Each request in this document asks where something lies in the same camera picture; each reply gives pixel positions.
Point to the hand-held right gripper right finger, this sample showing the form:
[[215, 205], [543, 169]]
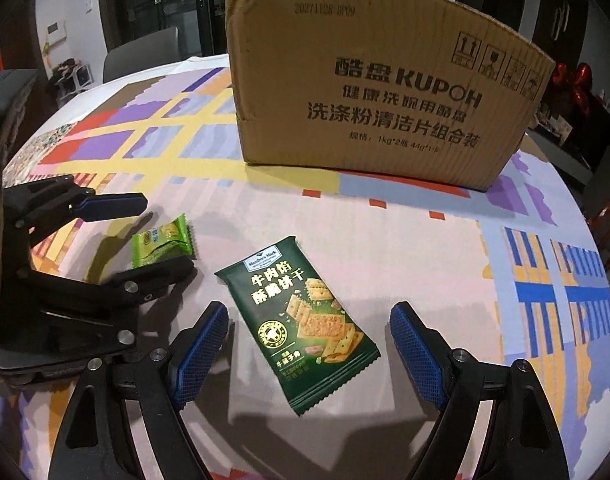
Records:
[[417, 355]]

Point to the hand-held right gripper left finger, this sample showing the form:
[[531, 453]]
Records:
[[197, 355]]

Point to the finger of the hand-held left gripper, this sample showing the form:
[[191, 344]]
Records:
[[115, 205], [155, 275]]

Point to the light green snack packet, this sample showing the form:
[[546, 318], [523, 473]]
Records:
[[162, 242]]

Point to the dark green cracker packet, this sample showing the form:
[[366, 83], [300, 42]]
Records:
[[305, 325]]

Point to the brown cardboard box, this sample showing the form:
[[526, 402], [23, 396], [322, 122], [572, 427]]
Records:
[[385, 75]]

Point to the white shoe rack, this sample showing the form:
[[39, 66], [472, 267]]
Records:
[[70, 77]]

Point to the grey dining chair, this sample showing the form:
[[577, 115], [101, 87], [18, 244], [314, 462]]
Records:
[[140, 55]]

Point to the red brown wooden chair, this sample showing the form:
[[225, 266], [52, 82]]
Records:
[[607, 220]]

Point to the red foil balloons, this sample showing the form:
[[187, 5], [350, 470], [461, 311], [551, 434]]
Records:
[[572, 82]]

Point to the white wall intercom panel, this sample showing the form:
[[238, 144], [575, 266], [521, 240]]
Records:
[[56, 30]]

